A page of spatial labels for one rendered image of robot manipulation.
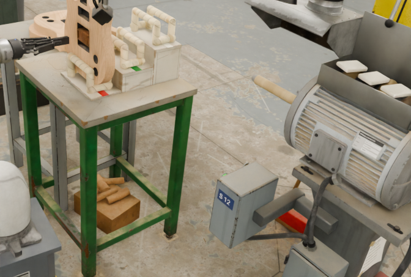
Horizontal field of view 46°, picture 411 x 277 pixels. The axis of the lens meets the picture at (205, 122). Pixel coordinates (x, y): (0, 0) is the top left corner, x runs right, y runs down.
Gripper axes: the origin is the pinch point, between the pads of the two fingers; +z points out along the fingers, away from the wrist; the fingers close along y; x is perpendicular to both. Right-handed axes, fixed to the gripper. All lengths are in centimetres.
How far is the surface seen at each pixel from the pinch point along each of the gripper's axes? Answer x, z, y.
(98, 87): -18.3, 10.8, 11.2
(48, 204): -94, -3, -14
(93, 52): -3.2, 10.0, 8.7
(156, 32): 1.0, 39.6, 10.2
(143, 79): -18.2, 31.3, 13.8
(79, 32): 1.4, 9.8, -2.4
